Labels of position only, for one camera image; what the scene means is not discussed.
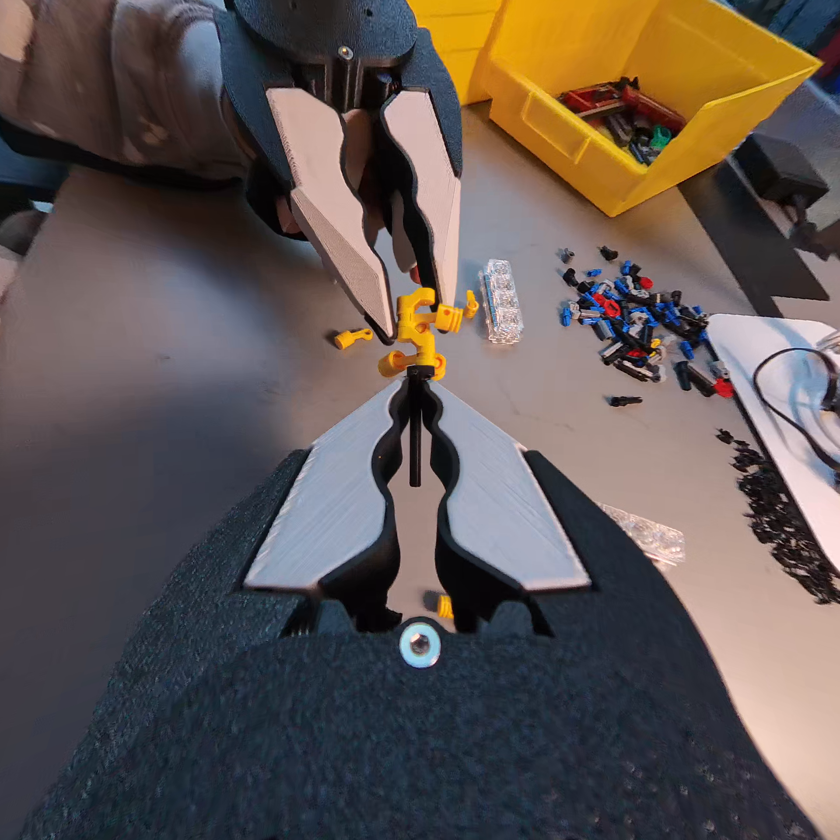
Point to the yellow toy piston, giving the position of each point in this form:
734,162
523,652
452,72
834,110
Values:
344,339
471,305

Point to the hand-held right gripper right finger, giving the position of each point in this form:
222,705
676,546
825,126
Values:
512,518

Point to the pile of black pins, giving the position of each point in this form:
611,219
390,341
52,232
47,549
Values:
781,525

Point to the black axle with yellow pistons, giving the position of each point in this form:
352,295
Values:
413,321
445,605

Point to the pile of mixed small bricks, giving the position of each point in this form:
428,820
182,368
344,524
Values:
643,321

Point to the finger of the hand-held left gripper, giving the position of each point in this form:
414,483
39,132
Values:
436,177
315,170

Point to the black power adapter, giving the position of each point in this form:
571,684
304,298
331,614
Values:
781,167

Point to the black connector pin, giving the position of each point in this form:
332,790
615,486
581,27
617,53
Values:
623,400

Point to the pile of red black beams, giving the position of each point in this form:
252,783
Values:
623,108

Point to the white book stand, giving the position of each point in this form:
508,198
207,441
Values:
787,420

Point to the clear cylinder block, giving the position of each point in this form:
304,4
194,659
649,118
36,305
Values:
649,535
502,302

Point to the grey desk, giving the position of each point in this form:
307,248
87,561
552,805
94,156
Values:
164,394

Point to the yellow plastic bin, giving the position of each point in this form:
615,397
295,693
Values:
453,39
558,144

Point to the person's left forearm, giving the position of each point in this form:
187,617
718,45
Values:
118,79

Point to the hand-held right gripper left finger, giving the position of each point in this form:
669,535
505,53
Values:
321,518

